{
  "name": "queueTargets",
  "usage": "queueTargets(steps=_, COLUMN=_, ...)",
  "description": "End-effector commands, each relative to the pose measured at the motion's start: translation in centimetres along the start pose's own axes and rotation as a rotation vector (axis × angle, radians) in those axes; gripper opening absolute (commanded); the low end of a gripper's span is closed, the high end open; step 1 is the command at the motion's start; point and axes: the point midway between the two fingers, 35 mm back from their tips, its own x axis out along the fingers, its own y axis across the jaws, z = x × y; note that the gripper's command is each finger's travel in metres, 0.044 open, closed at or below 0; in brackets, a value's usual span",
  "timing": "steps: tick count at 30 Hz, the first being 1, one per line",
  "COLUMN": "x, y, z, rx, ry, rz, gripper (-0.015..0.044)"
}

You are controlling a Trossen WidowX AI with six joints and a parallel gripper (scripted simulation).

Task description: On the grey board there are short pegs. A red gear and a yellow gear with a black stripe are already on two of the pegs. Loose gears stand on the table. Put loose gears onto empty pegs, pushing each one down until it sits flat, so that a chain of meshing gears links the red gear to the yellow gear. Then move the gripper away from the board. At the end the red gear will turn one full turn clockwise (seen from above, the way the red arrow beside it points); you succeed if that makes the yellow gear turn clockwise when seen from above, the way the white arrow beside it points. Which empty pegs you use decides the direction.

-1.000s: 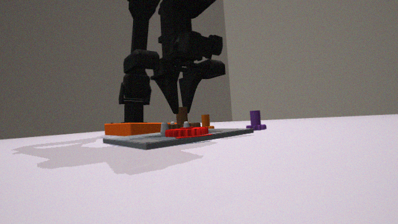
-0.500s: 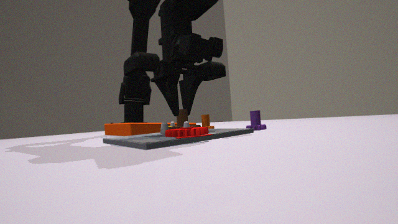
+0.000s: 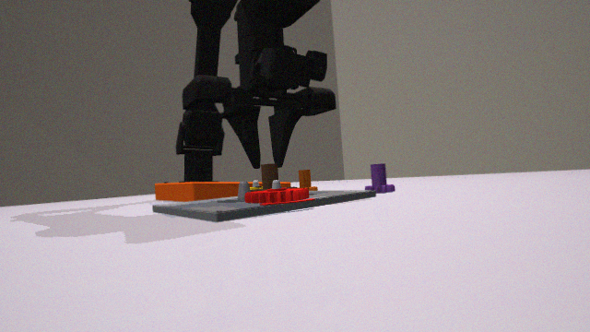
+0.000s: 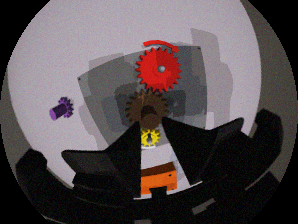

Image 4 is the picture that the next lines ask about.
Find red gear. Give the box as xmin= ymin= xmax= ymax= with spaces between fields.
xmin=134 ymin=47 xmax=182 ymax=93

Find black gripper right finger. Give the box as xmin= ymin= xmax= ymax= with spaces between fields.
xmin=162 ymin=117 xmax=243 ymax=185

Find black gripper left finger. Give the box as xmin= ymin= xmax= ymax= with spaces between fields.
xmin=61 ymin=121 xmax=142 ymax=198

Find yellow gear with black stripe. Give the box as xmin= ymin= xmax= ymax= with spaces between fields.
xmin=141 ymin=128 xmax=161 ymax=147

